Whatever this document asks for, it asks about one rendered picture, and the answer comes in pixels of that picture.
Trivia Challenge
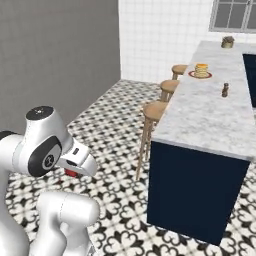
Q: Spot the stack of pancakes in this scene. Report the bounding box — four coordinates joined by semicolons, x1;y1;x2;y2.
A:
194;63;210;79

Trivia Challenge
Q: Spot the grey framed window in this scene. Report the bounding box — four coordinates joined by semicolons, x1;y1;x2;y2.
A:
208;0;256;34

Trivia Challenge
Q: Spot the red plate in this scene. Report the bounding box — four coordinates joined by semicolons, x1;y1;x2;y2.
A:
187;69;213;80

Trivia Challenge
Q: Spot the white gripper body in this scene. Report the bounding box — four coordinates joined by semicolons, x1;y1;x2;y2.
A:
57;150;99;178

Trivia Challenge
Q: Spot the navy marble-topped counter island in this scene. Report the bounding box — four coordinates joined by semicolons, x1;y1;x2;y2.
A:
146;39;256;247

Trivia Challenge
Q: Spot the red strawberry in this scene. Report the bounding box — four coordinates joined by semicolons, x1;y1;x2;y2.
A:
64;168;80;178

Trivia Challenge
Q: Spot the brown woven basket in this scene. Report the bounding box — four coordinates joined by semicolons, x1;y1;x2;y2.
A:
220;35;236;50

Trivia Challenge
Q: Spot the brown pepper shaker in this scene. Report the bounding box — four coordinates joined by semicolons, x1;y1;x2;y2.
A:
221;82;230;99

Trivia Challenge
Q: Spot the dark sink basin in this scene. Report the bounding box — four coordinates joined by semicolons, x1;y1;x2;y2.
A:
242;53;256;109

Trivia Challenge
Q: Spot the round wooden bar stool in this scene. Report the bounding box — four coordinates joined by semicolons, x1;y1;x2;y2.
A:
135;100;170;181
170;63;190;81
158;79;181;103

